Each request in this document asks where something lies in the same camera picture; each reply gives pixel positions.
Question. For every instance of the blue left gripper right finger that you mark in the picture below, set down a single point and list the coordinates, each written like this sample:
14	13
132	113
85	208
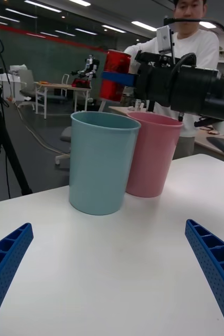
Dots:
216	273

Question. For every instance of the white-based office chair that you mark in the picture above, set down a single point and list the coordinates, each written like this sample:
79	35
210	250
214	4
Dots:
64	136

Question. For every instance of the white-legged wooden table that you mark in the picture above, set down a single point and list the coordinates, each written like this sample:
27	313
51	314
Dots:
62	87

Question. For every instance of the pink plastic bin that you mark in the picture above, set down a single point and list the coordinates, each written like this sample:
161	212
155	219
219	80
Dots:
153	157

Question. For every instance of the person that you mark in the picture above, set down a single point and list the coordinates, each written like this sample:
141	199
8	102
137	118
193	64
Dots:
201	47

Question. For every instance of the pale blue plastic bin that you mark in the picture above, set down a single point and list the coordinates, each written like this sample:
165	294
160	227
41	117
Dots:
101	162

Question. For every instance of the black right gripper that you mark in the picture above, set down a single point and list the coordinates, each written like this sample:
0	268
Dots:
153	78

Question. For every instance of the red drink can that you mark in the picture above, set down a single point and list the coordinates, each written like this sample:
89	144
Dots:
114	60

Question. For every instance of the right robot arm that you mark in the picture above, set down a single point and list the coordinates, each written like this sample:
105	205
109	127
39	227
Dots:
195	89

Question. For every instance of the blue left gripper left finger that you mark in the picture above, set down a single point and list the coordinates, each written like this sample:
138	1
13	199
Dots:
4	265

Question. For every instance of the small white black robot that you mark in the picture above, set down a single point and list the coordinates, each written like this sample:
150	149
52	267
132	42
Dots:
89	69

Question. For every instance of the grey office chair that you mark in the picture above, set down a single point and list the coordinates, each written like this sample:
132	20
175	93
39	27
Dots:
27	86

